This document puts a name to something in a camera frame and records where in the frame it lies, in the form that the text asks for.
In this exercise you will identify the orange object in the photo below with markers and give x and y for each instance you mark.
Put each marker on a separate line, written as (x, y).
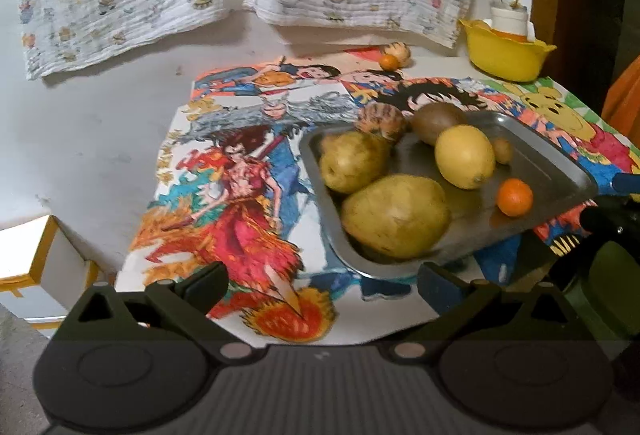
(624, 97)

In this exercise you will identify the colourful cartoon printed mat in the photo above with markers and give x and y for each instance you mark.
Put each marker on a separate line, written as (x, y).
(240, 195)

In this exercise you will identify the white cardboard box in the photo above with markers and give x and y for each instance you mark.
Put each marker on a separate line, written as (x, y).
(55, 265)

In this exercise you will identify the white jar with orange label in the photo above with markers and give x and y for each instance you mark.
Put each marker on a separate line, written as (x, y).
(509, 21)

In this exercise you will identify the large potato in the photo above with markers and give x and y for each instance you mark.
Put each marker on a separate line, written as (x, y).
(395, 215)

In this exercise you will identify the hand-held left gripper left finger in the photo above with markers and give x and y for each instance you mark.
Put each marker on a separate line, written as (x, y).
(200, 284)

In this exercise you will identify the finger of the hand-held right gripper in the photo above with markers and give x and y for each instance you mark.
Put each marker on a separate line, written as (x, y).
(627, 184)
(602, 220)

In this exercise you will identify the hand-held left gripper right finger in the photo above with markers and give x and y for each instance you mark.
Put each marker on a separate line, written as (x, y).
(440, 286)

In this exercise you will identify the metal tray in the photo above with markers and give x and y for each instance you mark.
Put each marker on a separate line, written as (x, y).
(540, 165)

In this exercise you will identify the large brown kiwi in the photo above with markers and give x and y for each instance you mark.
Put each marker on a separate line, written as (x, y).
(437, 121)

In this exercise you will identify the smaller potato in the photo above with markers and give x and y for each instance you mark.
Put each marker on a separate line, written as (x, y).
(352, 161)

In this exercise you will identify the yellow bear printed mat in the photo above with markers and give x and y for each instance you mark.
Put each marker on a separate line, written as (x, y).
(545, 102)

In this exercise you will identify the yellow plastic bowl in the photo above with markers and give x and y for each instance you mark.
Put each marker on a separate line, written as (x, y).
(505, 60)

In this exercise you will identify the yellow lemon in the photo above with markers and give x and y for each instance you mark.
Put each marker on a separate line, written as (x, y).
(464, 156)

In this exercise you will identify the small orange tangerine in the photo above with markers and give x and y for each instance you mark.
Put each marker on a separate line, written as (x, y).
(515, 197)
(388, 62)

